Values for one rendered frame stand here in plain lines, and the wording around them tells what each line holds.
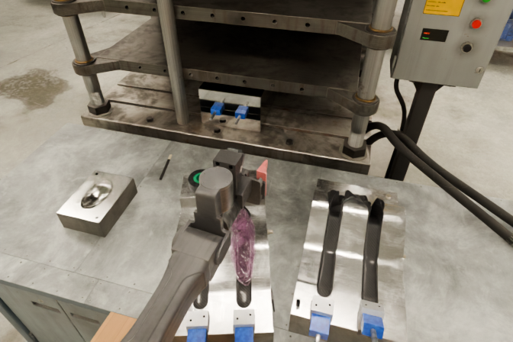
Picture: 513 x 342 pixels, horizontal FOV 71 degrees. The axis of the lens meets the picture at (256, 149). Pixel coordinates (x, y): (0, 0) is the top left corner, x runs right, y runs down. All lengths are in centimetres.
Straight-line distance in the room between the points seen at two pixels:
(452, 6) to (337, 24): 35
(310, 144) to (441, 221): 56
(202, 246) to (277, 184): 73
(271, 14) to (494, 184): 207
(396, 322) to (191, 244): 54
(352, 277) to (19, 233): 101
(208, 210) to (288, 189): 71
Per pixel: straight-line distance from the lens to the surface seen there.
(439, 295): 115
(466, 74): 147
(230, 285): 99
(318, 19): 130
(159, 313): 56
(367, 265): 104
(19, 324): 184
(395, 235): 107
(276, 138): 153
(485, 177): 294
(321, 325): 91
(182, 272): 58
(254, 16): 134
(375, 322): 89
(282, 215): 120
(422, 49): 140
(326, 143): 152
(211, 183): 60
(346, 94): 137
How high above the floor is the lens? 172
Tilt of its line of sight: 39 degrees down
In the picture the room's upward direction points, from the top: straight up
